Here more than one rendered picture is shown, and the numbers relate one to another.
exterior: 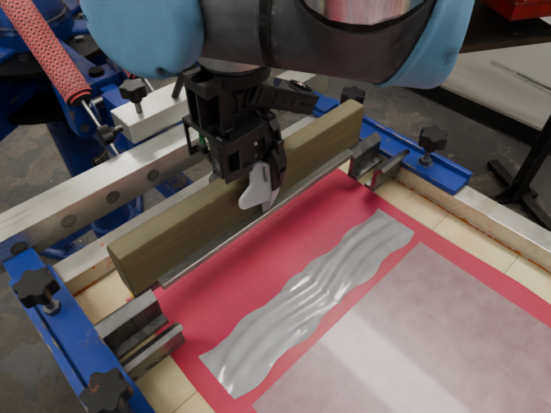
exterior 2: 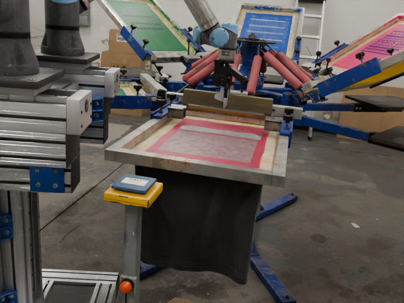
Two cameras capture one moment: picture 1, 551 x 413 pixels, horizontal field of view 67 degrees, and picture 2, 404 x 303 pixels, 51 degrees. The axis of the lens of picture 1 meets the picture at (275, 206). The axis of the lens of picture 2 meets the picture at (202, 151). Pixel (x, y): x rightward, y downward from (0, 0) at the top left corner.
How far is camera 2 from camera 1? 166 cm
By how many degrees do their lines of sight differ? 53
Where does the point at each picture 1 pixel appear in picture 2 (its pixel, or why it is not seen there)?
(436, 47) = (210, 36)
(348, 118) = (264, 100)
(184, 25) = (197, 33)
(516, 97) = not seen: outside the picture
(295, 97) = (238, 74)
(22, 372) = not seen: hidden behind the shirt
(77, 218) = not seen: hidden behind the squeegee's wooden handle
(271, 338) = (196, 128)
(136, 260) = (186, 92)
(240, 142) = (217, 75)
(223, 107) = (217, 66)
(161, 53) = (195, 38)
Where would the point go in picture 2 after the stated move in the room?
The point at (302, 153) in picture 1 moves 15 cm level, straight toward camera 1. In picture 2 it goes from (242, 99) to (213, 100)
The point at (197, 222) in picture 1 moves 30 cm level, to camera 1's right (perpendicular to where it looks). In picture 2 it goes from (204, 95) to (246, 109)
